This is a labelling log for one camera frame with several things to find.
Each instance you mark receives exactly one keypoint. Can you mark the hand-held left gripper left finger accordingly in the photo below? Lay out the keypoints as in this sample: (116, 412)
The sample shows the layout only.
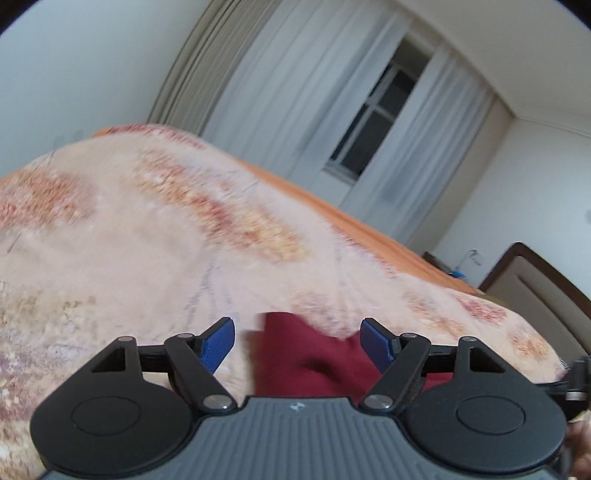
(217, 344)

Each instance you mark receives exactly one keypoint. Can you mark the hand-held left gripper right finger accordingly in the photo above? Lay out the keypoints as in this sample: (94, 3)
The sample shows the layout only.
(376, 344)

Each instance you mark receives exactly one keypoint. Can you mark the maroon small garment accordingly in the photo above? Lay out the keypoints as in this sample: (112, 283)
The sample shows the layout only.
(314, 357)

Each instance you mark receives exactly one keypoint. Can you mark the dark wooden nightstand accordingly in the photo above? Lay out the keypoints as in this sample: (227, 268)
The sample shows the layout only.
(438, 262)

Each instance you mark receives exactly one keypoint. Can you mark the brown padded headboard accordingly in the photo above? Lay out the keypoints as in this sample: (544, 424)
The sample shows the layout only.
(540, 286)

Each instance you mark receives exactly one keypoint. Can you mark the orange bed sheet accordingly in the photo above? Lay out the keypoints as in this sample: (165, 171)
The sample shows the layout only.
(369, 235)

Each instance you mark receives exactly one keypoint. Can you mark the floral beige blanket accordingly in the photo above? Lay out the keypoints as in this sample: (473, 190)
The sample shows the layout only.
(152, 221)

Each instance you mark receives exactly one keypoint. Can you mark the dark glass window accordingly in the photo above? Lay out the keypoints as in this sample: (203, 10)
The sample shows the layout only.
(374, 110)

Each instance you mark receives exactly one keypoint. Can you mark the white sheer curtain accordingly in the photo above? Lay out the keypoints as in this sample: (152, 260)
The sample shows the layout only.
(323, 87)

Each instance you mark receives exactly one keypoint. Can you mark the beige pleated curtain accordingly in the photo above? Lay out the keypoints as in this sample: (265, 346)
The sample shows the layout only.
(194, 64)

